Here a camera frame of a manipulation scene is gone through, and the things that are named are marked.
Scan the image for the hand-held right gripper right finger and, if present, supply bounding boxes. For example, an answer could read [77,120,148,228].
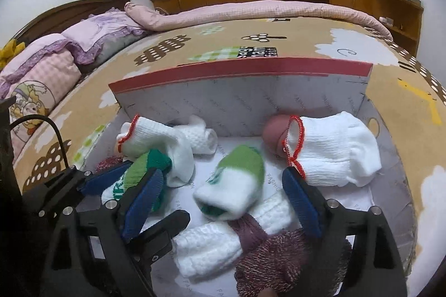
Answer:
[282,167,408,297]

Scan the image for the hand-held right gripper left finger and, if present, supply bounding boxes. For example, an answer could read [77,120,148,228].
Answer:
[40,168,164,297]

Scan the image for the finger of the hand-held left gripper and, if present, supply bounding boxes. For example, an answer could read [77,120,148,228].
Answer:
[23,161,134,218]
[132,209,191,270]

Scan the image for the green white sock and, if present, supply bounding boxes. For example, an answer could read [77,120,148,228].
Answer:
[193,144,265,221]
[101,149,173,214]

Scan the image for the white purple knit cloth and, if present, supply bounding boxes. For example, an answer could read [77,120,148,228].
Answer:
[172,194,300,280]

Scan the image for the white socks with red ring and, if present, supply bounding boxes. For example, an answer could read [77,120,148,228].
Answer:
[282,112,382,188]

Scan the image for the white sock red trim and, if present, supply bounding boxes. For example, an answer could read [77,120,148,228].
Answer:
[117,114,196,188]

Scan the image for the white knit sock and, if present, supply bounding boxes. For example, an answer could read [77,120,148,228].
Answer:
[172,115,218,155]

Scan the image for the red cardboard shoe box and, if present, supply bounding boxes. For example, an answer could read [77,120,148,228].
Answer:
[82,57,417,297]

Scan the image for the maroon sock with tan cuff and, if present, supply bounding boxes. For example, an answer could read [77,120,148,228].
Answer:
[96,157,123,174]

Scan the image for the maroon knit sock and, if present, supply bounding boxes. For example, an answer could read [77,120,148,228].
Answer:
[235,227,352,297]

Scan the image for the pink makeup sponge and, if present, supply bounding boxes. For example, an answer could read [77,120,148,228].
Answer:
[263,115,300,156]

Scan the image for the pink checked cartoon pillow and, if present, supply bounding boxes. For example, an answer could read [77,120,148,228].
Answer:
[0,50,82,158]

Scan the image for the yellow plush toy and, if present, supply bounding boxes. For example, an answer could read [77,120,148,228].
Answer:
[0,39,26,69]

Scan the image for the pink ruffled pillow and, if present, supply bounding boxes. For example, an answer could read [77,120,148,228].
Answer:
[0,33,75,99]

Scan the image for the purple ruffled pillow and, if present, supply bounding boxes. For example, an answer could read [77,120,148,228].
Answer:
[63,7,150,65]

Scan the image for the dark wooden headboard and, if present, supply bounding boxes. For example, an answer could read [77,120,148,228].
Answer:
[10,0,132,43]

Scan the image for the pink checked quilt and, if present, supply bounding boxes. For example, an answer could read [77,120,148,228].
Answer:
[125,0,394,40]

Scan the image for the black cable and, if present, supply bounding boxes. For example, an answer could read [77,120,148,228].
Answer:
[10,115,70,173]

